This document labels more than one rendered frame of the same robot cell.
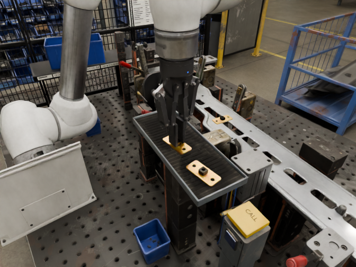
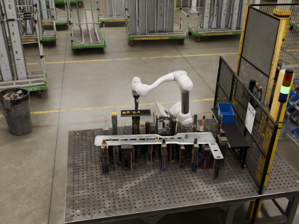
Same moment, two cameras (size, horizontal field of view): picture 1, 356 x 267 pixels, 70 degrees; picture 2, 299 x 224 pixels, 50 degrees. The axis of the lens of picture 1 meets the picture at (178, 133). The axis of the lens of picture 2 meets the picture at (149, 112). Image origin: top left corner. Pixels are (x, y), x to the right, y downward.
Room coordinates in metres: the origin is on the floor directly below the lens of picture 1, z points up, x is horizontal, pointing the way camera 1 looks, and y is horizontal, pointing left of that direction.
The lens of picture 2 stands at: (2.10, -2.99, 3.04)
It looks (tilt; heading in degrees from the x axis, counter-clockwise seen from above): 29 degrees down; 115
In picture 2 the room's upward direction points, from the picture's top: 1 degrees clockwise
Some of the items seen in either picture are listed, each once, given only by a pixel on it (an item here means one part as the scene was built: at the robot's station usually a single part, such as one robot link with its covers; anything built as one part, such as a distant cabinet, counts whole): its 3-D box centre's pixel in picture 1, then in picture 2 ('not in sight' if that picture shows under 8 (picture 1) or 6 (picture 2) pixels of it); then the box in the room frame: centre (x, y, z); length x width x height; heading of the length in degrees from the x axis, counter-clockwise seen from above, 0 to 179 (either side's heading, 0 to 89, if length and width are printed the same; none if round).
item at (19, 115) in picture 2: not in sight; (17, 112); (-1.94, 0.36, 0.36); 0.54 x 0.50 x 0.73; 127
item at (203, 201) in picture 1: (181, 145); (135, 113); (0.53, -0.01, 1.16); 0.37 x 0.14 x 0.02; 30
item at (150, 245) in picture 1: (152, 242); not in sight; (0.50, 0.09, 0.74); 0.11 x 0.10 x 0.09; 30
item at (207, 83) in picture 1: (205, 95); (194, 157); (1.36, -0.16, 0.87); 0.12 x 0.09 x 0.35; 120
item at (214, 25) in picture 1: (219, 33); not in sight; (4.58, -0.72, 0.36); 0.50 x 0.50 x 0.73
